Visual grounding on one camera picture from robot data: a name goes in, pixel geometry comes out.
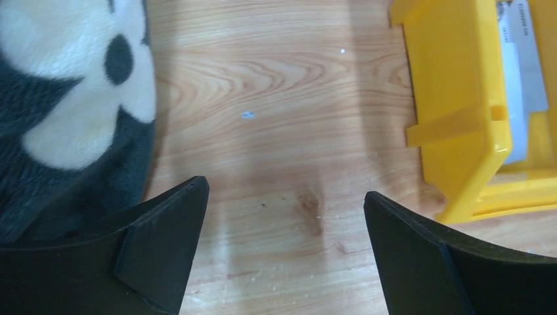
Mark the black floral plush blanket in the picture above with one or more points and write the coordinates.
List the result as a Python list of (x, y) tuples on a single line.
[(78, 114)]

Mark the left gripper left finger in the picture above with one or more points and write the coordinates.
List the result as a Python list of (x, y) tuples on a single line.
[(136, 262)]

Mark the yellow three-compartment bin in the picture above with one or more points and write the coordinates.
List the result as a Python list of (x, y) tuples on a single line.
[(463, 121)]

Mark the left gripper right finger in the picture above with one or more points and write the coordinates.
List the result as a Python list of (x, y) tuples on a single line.
[(428, 268)]

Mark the white magnetic stripe card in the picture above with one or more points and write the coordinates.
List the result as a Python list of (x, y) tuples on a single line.
[(523, 76)]

